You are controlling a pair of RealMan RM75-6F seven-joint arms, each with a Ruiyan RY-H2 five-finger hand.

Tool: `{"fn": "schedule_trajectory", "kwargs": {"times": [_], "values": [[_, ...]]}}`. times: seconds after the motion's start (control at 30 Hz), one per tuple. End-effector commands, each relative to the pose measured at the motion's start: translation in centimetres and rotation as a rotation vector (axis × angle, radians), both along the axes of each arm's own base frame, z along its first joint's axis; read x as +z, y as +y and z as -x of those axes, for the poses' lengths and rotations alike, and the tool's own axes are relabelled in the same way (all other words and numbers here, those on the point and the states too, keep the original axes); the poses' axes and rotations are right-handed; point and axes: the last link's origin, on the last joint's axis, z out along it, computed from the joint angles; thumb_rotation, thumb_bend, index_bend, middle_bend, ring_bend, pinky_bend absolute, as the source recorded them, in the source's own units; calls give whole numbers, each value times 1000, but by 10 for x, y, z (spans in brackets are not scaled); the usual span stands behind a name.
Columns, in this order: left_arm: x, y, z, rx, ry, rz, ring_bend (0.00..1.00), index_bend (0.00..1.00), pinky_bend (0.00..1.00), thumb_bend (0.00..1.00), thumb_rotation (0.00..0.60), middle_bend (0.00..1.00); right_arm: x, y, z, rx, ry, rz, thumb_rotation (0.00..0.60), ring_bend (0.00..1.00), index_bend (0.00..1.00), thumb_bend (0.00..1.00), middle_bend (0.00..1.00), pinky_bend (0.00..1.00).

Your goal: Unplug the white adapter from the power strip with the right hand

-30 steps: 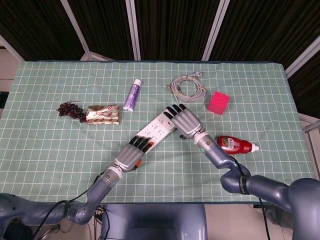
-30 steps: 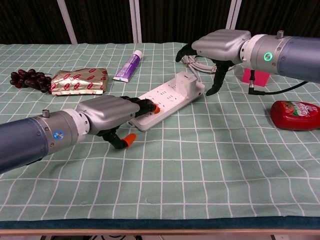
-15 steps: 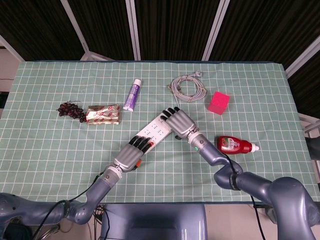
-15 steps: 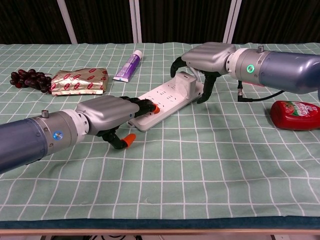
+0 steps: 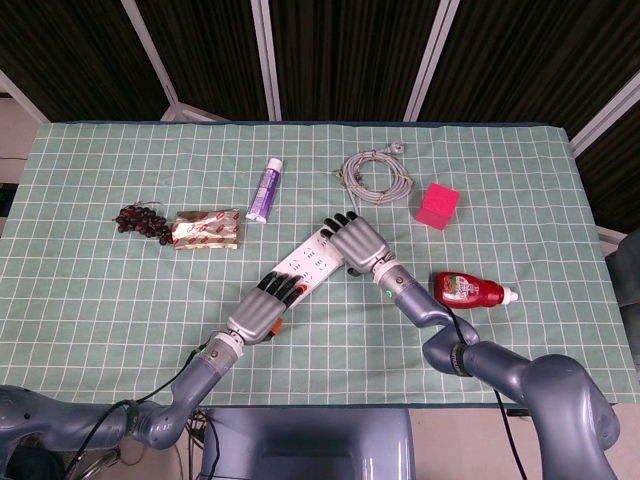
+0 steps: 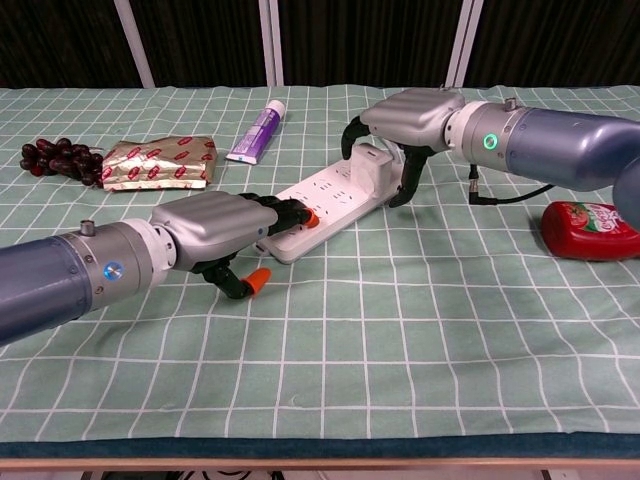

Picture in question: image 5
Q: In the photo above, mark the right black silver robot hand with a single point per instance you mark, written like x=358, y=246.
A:
x=360, y=245

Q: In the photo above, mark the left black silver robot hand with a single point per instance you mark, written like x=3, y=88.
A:
x=257, y=315

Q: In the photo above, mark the white power strip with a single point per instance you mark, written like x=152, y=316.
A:
x=312, y=260

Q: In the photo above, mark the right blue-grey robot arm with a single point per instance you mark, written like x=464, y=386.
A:
x=540, y=385

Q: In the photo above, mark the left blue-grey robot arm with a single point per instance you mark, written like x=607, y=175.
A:
x=190, y=390

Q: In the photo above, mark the pink sponge cube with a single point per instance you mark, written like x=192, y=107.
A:
x=435, y=205

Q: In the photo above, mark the gold foil snack bag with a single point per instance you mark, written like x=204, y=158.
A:
x=207, y=229

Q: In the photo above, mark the purple toothpaste tube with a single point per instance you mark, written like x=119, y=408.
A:
x=265, y=192

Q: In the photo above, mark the red ketchup bottle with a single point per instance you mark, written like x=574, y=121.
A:
x=462, y=290

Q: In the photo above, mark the green checked tablecloth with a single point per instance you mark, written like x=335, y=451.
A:
x=125, y=310

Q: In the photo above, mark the blue-grey robot torso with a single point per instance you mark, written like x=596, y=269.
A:
x=305, y=445

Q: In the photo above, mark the dark red grape bunch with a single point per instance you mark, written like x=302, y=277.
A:
x=142, y=222

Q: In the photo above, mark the dark chair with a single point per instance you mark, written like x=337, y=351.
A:
x=627, y=280

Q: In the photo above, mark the white partition frame post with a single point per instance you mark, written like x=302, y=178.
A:
x=430, y=60
x=150, y=50
x=22, y=95
x=605, y=112
x=267, y=60

